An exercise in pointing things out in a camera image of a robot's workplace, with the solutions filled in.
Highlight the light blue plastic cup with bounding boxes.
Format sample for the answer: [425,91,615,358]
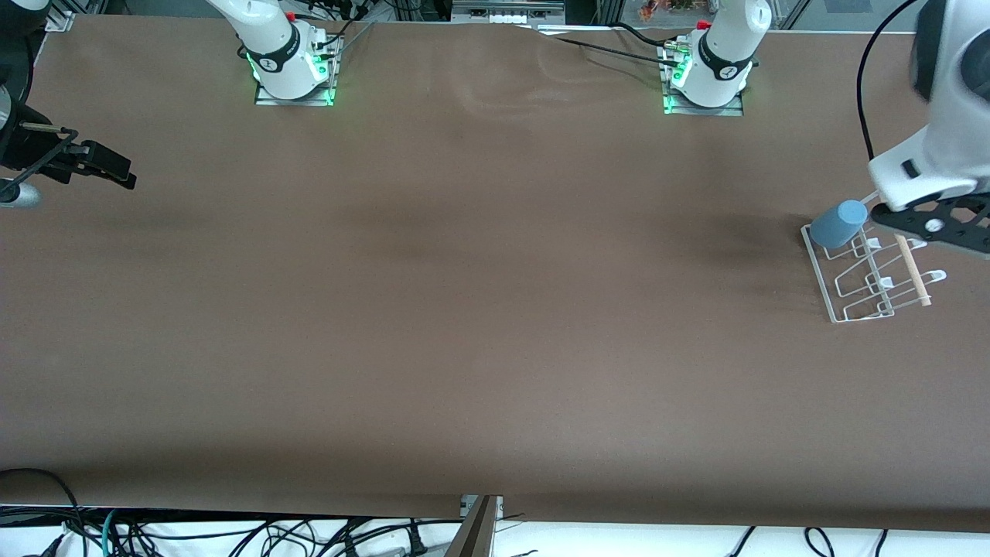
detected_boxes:
[810,200,869,250]

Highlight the brown table cover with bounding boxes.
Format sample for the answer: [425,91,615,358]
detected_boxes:
[0,14,990,535]

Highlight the orange background objects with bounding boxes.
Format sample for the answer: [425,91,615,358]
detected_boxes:
[638,0,698,21]

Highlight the aluminium frame corner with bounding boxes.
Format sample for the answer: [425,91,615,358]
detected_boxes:
[45,0,80,32]

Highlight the black base connector cable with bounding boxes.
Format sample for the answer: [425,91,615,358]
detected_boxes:
[309,0,370,53]

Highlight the thick black floor cable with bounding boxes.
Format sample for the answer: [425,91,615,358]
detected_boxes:
[0,467,82,535]

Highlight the metal frame post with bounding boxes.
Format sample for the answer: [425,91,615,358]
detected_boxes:
[445,495,504,557]

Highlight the long black table cable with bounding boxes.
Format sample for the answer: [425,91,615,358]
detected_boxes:
[534,28,675,64]

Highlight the short black table cable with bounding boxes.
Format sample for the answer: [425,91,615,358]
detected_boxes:
[615,22,683,47]

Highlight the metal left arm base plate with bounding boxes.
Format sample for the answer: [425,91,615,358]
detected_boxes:
[661,39,745,117]

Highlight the white wire cup rack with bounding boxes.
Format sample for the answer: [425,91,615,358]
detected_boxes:
[801,190,948,324]

